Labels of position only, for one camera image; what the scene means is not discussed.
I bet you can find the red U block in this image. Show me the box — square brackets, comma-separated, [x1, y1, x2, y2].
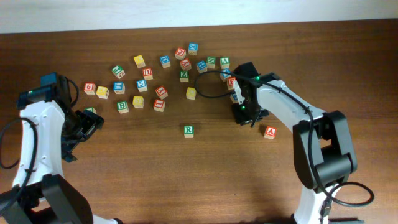
[142, 68, 153, 80]

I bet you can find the red E block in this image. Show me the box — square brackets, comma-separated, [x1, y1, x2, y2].
[226, 77, 236, 90]

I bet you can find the blue P block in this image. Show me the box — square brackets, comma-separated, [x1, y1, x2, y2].
[220, 68, 231, 82]

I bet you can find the blue block left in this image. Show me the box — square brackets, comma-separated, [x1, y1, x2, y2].
[113, 82, 125, 95]

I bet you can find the red 6 block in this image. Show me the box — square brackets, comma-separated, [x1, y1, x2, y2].
[83, 82, 96, 95]

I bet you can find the yellow block top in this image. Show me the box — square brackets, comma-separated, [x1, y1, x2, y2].
[133, 55, 146, 68]

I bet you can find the red C block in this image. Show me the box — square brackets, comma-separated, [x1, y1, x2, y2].
[175, 47, 187, 60]

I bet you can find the red K block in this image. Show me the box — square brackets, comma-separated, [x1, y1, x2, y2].
[155, 86, 169, 100]

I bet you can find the blue H block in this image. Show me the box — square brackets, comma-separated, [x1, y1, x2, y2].
[196, 60, 208, 73]

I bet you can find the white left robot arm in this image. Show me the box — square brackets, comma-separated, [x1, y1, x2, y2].
[1, 73, 121, 224]

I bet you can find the blue 5 block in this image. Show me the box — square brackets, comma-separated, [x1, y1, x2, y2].
[136, 80, 148, 92]

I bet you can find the aluminium rail table edge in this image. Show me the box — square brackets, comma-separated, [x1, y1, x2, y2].
[328, 218, 365, 224]

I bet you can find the blue D block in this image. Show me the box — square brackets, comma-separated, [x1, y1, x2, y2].
[160, 55, 170, 68]

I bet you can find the green V block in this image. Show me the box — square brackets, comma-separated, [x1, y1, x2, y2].
[220, 57, 231, 69]

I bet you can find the yellow block far left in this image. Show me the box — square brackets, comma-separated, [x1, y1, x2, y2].
[96, 86, 109, 99]

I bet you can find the blue X block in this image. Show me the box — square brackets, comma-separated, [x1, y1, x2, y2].
[188, 42, 198, 55]

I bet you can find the green Z block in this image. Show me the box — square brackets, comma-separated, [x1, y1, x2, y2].
[180, 71, 189, 83]

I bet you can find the green J block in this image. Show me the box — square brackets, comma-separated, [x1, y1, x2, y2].
[111, 65, 125, 79]

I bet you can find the yellow block centre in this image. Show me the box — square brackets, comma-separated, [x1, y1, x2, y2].
[186, 87, 197, 100]

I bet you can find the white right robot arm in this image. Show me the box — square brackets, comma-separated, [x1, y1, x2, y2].
[233, 62, 358, 223]

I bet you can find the blue F block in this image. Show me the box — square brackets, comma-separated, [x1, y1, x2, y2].
[230, 93, 239, 103]

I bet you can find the green N block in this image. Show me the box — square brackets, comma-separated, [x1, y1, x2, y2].
[206, 57, 216, 69]

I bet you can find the green R block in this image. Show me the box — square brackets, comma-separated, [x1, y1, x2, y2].
[183, 125, 194, 138]

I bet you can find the red Y block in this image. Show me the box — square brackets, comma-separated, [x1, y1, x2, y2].
[180, 58, 192, 71]

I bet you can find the green b block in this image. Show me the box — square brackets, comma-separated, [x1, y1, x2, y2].
[117, 101, 129, 114]
[84, 107, 97, 114]

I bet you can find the red A block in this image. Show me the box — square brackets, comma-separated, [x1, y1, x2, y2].
[264, 126, 277, 139]

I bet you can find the yellow S block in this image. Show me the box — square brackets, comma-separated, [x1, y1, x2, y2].
[132, 96, 144, 108]

